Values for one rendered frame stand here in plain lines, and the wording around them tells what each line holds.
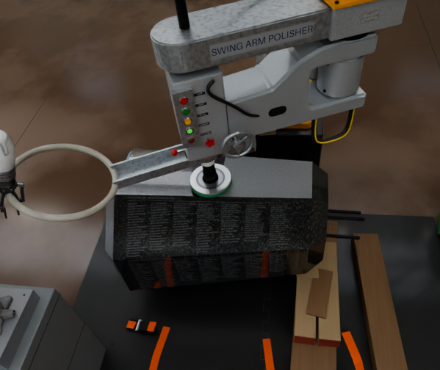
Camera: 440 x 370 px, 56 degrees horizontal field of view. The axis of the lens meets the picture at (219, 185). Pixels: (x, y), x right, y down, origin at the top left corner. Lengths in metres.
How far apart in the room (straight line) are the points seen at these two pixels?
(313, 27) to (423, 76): 2.98
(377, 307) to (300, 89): 1.43
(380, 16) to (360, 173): 1.85
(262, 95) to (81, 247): 1.98
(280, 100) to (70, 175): 2.40
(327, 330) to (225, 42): 1.61
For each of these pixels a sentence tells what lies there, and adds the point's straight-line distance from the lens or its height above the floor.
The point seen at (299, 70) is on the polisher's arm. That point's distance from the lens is 1.75.
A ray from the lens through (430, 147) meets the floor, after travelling 3.78.
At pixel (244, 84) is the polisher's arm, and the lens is 1.80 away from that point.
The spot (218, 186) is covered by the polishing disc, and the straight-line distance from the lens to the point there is 2.07.
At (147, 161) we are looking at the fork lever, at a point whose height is 1.10.
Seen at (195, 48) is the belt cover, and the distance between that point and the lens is 1.53.
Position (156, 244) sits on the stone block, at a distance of 2.20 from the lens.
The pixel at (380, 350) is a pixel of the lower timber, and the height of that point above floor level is 0.11.
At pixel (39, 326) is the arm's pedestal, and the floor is 0.79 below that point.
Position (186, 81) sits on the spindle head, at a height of 1.59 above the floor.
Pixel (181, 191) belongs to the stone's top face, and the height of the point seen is 0.87.
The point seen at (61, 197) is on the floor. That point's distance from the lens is 3.63.
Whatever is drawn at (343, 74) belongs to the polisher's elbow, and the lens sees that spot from 1.89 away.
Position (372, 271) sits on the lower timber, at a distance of 2.78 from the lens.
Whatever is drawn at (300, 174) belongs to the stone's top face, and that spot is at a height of 0.87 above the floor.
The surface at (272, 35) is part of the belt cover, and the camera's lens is 1.60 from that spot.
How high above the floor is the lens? 2.47
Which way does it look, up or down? 48 degrees down
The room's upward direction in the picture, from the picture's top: 8 degrees counter-clockwise
